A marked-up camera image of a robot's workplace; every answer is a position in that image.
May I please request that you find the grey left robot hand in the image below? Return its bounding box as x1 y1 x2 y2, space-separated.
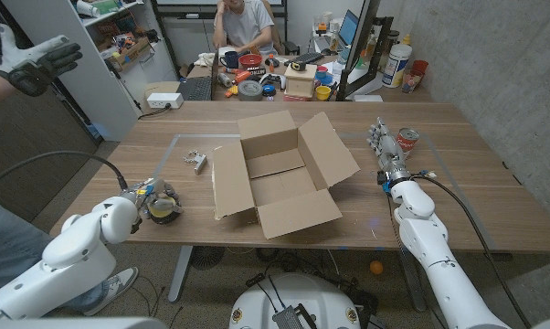
122 177 184 226

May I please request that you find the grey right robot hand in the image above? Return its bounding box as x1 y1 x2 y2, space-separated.
365 117 413 184

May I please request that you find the red white soup can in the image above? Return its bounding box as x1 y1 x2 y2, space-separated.
396 127 420 160

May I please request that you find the patterned drinking glass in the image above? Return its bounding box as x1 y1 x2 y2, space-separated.
401 69 423 95

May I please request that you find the black floor fan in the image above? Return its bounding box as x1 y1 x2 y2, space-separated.
188 245 226 271

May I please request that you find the white power strip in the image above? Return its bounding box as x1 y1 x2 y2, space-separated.
145 91 185 110

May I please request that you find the white canister with blue label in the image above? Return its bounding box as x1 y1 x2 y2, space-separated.
382 43 413 89

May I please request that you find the blue cup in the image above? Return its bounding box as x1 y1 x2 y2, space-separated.
314 65 333 86

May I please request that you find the grey white sneaker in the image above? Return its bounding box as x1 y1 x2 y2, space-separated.
82 266 140 317

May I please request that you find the open cardboard box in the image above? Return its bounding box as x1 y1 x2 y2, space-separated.
210 109 362 240

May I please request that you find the white shelf unit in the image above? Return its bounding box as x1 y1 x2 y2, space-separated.
0 0 178 142

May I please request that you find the small wooden box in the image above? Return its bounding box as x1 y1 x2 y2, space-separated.
283 63 318 100

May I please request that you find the black computer monitor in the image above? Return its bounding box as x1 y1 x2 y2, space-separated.
336 0 395 101

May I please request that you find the open laptop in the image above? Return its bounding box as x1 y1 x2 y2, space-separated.
337 8 361 47

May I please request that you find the cardboard box of clutter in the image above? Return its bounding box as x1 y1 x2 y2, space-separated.
105 36 153 72

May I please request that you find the white cloth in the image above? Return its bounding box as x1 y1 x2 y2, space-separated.
193 51 217 69

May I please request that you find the white game controller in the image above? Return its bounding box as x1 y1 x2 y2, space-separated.
259 72 288 91

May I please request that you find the orange power tool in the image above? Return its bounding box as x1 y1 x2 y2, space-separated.
232 68 254 86

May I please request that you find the dark blue mug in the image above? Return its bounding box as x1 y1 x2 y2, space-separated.
218 49 240 69

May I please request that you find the red bowl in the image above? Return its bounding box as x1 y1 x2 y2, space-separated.
238 53 264 69

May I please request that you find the standing person in jeans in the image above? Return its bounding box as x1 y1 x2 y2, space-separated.
0 194 111 314

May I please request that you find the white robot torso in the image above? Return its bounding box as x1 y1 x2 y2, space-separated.
227 272 362 329

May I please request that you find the seated person in grey shirt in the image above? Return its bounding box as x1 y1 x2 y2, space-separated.
212 0 279 56

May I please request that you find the black white tracking glove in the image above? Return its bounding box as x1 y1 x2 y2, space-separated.
0 22 84 98

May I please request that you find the grey metal bracket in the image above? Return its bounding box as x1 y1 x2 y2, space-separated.
182 149 208 176

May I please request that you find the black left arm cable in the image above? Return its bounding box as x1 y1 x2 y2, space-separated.
0 150 130 193

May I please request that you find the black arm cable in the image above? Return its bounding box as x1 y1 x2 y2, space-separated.
411 173 532 329
0 150 130 193

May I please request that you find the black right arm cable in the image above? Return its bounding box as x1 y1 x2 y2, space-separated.
411 173 532 329

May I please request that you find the grey duct tape roll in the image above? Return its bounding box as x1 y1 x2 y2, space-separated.
237 80 264 101

